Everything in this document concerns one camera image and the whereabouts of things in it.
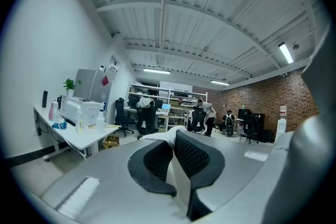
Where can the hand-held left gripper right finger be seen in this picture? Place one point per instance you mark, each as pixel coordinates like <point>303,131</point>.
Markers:
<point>199,162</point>

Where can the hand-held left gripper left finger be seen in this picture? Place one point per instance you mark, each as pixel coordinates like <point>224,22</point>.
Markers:
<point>147,165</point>

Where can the white pillowcase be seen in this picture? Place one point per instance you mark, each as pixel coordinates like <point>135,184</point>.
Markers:
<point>178,186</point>

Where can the yellow brown cardboard boxes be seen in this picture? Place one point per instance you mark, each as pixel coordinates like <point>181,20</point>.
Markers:
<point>111,141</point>

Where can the silver trash can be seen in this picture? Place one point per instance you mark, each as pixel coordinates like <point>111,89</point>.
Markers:
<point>242,138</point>

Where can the wood top white desk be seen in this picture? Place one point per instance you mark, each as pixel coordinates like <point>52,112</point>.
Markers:
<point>163,116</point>

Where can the silver laptop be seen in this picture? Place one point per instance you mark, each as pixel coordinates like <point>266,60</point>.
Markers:
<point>166,107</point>

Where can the white garment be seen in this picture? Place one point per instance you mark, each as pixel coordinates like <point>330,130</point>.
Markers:
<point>144,102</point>

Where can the black computer monitor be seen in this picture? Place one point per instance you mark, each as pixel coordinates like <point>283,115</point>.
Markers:
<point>242,112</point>
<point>158,103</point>
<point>132,101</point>

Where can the black cabinet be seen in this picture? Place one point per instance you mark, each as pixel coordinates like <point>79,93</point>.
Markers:
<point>260,123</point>

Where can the white shelving rack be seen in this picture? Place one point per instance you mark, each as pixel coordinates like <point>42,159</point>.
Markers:
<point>169,94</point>

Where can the small clear bottle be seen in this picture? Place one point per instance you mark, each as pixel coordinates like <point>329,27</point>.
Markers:
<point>79,127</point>

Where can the long ceiling light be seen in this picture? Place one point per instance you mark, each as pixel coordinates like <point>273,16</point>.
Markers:
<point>286,53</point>
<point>157,71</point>
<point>220,82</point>

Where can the white printer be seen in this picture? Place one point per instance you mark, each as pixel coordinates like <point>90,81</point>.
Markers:
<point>81,110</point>

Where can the white water dispenser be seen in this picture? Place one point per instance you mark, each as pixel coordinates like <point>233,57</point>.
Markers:
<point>281,126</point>

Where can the red paper sheet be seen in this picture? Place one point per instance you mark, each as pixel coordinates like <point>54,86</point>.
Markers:
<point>105,80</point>

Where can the blue face mask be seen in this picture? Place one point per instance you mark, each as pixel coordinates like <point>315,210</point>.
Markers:
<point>59,126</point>

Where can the silver refrigerator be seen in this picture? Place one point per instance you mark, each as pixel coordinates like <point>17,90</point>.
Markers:
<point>89,86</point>

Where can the pink bottle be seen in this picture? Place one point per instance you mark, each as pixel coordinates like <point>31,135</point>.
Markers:
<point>53,112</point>

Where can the green potted plant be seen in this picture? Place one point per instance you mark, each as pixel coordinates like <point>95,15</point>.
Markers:
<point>69,84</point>

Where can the black remote control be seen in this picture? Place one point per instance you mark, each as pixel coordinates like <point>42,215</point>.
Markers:
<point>44,99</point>

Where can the white wall poster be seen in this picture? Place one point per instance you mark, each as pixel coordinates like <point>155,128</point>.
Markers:
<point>114,64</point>

